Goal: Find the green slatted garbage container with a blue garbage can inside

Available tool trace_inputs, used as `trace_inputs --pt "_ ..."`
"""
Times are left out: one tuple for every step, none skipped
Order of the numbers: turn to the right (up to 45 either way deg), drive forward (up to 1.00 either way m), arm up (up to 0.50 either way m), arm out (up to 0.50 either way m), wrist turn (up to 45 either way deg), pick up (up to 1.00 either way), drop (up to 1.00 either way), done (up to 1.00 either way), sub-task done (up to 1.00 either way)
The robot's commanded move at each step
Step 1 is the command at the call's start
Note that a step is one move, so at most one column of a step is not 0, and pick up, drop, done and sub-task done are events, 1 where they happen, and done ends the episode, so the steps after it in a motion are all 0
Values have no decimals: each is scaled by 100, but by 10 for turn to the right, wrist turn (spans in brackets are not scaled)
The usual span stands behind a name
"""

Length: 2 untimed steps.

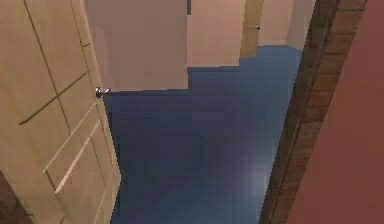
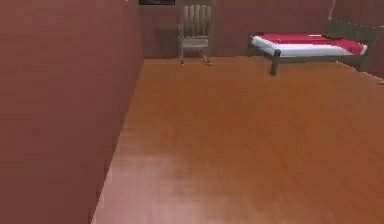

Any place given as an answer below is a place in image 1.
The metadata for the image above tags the silver round door knob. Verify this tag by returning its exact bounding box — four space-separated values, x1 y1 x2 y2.
95 86 111 99

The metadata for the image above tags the tan room door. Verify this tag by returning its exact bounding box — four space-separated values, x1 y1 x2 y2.
239 0 265 60

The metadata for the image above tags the light wooden room door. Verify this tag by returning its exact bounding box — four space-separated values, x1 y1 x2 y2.
0 0 122 224

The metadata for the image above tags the brown wooden door frame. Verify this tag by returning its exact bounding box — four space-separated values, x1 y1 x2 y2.
259 0 368 224

